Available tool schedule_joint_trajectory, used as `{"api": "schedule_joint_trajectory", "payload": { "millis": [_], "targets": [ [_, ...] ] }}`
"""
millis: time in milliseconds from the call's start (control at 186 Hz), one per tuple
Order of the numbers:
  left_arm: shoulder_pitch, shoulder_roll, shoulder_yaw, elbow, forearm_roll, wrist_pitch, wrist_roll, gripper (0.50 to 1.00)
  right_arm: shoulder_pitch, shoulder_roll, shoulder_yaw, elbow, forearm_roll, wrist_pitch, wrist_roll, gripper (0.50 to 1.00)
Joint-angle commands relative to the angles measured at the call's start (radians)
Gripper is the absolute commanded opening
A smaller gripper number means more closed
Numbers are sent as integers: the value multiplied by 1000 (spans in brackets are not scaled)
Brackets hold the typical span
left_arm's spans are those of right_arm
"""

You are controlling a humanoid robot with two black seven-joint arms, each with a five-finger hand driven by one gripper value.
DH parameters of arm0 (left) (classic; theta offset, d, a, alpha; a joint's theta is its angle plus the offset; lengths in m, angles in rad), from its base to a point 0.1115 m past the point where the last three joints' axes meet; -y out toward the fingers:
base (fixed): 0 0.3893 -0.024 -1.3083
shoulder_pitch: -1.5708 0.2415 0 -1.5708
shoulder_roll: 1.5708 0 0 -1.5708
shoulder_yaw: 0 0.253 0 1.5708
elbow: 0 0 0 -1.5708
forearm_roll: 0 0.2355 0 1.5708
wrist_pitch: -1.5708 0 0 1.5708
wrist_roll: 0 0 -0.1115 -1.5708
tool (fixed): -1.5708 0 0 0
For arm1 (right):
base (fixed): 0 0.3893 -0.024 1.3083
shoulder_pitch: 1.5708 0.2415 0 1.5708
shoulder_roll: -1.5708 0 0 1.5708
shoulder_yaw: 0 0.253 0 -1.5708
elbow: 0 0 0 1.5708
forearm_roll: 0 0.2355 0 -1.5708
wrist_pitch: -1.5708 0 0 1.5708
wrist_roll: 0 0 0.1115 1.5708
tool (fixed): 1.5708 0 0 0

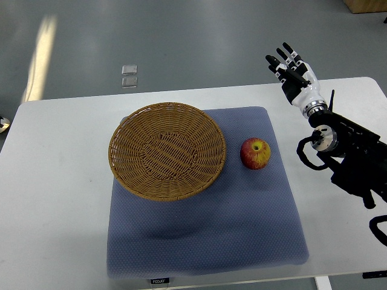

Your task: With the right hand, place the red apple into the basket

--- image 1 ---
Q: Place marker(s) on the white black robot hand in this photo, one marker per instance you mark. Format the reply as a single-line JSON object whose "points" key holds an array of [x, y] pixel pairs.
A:
{"points": [[298, 81]]}

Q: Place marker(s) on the red yellow apple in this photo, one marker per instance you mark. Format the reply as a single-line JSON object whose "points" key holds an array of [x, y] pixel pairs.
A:
{"points": [[255, 153]]}

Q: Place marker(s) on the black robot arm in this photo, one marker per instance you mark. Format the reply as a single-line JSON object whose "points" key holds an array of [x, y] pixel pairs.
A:
{"points": [[354, 154]]}

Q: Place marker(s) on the brown wicker basket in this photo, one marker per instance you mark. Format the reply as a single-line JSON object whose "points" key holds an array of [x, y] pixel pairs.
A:
{"points": [[167, 152]]}

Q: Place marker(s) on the wooden box corner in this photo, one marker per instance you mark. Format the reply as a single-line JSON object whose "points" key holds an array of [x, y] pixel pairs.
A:
{"points": [[366, 6]]}

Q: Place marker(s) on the blue grey fabric mat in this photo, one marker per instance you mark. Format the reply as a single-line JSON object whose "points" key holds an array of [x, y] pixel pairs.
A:
{"points": [[245, 219]]}

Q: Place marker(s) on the lower floor outlet plate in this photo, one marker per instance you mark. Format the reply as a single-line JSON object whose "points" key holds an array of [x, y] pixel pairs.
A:
{"points": [[129, 82]]}

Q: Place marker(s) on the floor outlet plate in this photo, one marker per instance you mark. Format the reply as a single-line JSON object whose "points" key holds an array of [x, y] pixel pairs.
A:
{"points": [[129, 70], [129, 82]]}

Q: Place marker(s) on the upper floor outlet plate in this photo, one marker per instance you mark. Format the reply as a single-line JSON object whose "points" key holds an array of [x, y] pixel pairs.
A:
{"points": [[129, 70]]}

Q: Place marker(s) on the white table leg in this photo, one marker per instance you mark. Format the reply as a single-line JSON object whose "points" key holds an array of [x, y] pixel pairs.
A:
{"points": [[323, 283]]}

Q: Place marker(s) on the black table control label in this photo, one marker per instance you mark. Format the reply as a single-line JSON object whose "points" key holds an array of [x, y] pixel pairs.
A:
{"points": [[160, 281]]}

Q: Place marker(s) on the white object at left edge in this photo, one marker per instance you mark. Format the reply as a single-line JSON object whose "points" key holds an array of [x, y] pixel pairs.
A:
{"points": [[4, 124]]}

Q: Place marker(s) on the black bracket under table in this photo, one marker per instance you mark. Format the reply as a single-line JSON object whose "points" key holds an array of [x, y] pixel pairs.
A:
{"points": [[374, 274]]}

